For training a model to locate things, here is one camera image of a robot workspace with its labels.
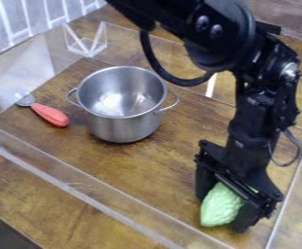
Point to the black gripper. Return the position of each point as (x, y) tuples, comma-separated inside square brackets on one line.
[(239, 164)]

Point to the green bitter gourd toy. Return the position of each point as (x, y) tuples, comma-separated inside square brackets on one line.
[(220, 206)]

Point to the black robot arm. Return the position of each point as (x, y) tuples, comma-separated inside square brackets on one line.
[(227, 40)]

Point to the silver metal pot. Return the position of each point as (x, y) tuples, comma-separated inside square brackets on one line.
[(124, 99)]

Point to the black strip on table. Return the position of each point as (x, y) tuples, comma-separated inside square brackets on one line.
[(275, 29)]

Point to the red handled spatula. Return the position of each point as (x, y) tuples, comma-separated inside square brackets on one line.
[(54, 116)]

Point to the clear acrylic triangle bracket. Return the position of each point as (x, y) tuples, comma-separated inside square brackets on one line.
[(85, 46)]

